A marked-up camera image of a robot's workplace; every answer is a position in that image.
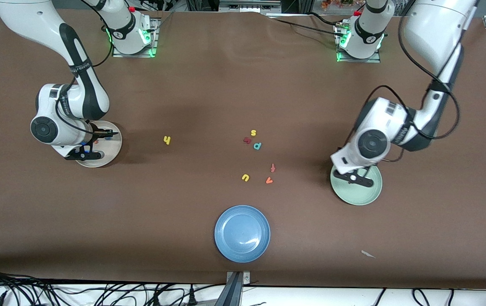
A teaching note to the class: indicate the black power plug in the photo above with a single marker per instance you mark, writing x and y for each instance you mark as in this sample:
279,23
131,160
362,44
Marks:
156,299
191,297

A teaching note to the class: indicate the white paper scrap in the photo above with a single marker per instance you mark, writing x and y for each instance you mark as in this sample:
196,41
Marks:
368,254

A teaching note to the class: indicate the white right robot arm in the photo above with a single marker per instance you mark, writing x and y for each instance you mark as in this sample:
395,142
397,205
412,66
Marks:
26,17

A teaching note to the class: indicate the beige brown plate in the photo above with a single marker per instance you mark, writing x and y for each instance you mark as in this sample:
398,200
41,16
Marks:
109,151

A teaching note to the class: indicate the grey power strip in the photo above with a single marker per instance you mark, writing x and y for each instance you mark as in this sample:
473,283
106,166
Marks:
247,7

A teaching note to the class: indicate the grey camera pole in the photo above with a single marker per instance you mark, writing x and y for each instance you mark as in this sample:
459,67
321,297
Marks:
231,295

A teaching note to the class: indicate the silver metal bracket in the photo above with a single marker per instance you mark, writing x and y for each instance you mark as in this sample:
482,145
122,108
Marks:
245,278

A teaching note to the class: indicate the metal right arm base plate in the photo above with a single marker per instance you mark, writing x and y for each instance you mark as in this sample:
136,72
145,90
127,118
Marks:
155,38

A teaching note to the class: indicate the blue plate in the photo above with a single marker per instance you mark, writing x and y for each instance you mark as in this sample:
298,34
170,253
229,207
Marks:
242,233

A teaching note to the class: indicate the green plate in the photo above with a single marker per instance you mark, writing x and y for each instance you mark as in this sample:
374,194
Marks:
355,195

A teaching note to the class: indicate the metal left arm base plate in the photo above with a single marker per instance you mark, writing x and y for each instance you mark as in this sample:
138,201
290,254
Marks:
376,60

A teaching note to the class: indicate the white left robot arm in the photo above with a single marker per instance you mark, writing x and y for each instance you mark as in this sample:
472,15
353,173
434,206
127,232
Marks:
434,25

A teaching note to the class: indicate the orange artificial flowers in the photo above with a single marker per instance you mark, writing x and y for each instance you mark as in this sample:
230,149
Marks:
336,3

